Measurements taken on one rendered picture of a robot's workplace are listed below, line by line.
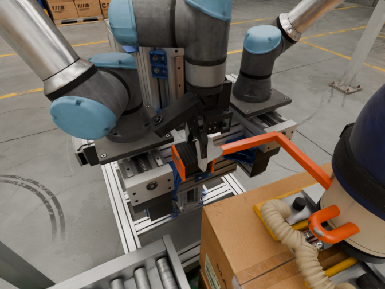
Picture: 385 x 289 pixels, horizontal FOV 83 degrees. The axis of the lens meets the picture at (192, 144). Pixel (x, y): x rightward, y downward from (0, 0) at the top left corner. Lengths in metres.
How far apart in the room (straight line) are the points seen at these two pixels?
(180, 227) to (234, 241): 0.86
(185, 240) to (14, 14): 1.22
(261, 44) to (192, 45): 0.44
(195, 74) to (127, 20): 0.13
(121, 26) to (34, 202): 1.87
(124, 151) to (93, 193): 1.34
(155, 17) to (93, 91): 0.20
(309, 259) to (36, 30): 0.63
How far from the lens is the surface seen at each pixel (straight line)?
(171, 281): 0.96
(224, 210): 0.62
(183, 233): 1.40
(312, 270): 0.50
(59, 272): 1.74
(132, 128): 0.65
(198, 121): 0.44
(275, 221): 0.53
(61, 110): 0.49
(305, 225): 0.63
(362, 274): 0.60
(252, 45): 0.80
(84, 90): 0.48
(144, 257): 0.95
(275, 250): 0.59
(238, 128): 0.87
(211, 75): 0.39
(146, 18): 0.39
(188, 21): 0.37
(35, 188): 2.24
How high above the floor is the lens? 1.47
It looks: 42 degrees down
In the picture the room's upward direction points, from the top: straight up
